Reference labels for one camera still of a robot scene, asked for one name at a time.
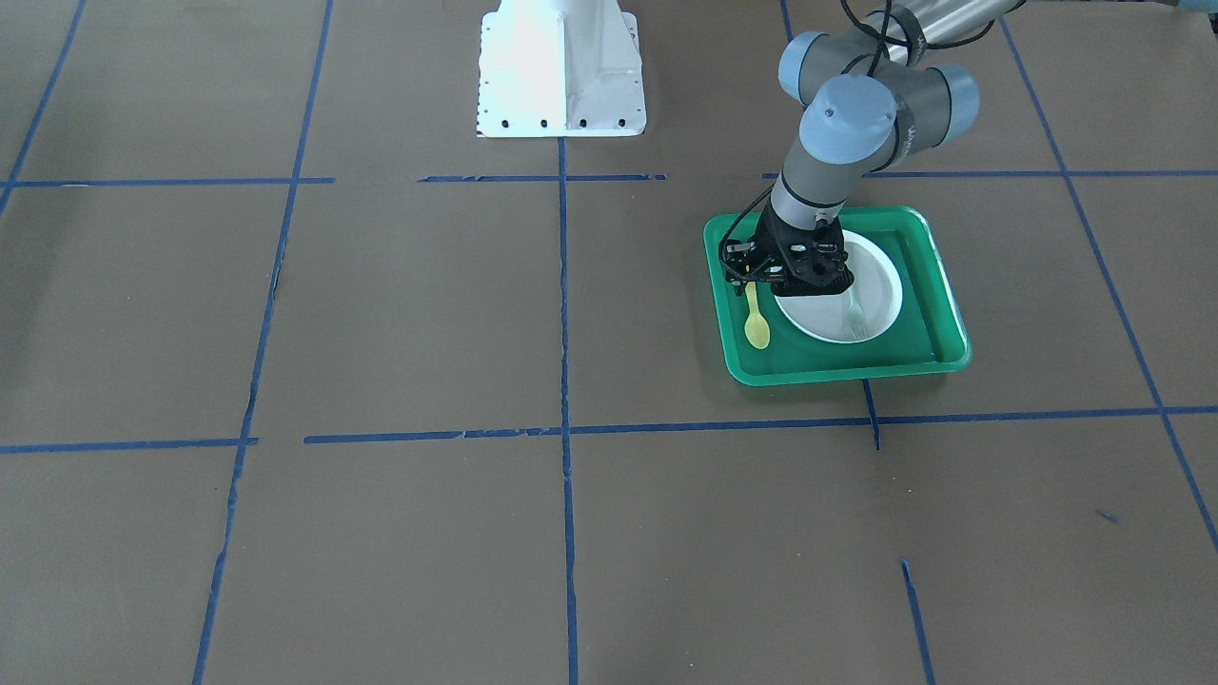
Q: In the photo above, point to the green plastic tray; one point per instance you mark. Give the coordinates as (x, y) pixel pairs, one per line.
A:
(928, 337)

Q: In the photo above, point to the white round plate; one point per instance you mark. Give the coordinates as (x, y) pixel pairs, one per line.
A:
(879, 288)

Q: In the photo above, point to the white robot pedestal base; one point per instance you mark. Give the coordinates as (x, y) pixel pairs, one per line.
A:
(560, 68)

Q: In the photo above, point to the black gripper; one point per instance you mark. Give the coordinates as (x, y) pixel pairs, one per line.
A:
(769, 244)

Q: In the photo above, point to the yellow plastic spoon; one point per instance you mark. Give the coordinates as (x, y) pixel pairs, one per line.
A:
(756, 329)

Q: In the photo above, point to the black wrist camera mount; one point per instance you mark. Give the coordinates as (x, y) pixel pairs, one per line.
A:
(814, 269)

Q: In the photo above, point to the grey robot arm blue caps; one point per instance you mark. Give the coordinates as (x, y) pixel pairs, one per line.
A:
(868, 105)

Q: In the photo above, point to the translucent plastic fork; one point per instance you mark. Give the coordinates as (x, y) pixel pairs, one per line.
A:
(856, 316)

